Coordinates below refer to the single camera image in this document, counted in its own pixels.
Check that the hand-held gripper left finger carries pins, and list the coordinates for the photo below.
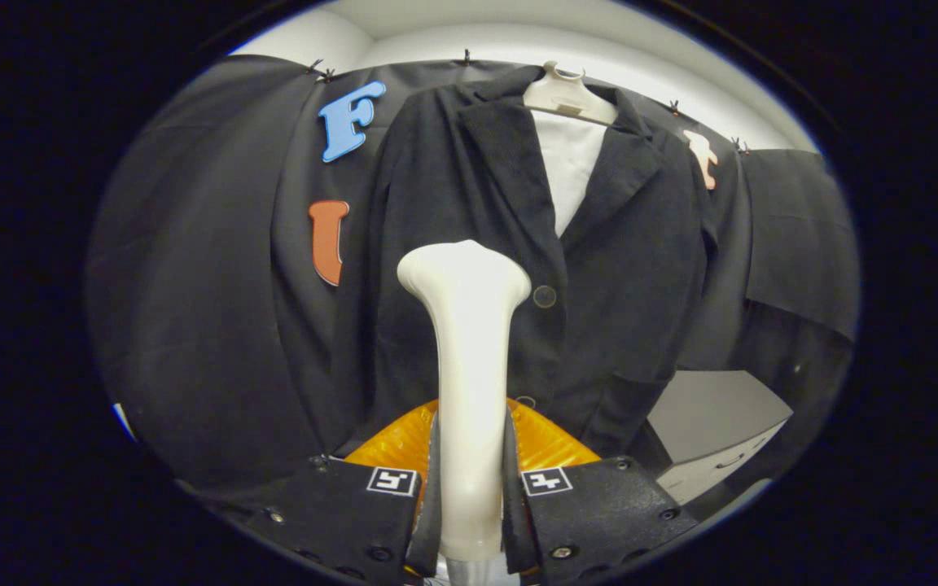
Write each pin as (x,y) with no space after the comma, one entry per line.
(430,505)

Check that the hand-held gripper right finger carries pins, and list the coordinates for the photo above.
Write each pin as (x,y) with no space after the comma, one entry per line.
(511,505)

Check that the white garment steamer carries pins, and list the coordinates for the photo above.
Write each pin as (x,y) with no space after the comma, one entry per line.
(469,366)

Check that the black suit jacket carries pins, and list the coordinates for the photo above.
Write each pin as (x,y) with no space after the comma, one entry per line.
(624,285)

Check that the white shirt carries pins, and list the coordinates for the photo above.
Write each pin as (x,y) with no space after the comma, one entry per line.
(571,163)

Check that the white clothes hanger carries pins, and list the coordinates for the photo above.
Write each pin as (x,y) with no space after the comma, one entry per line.
(563,96)

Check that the grey cabinet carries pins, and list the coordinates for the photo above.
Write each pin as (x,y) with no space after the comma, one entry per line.
(705,407)

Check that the black backdrop cloth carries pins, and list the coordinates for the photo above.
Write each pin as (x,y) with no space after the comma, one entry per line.
(192,285)

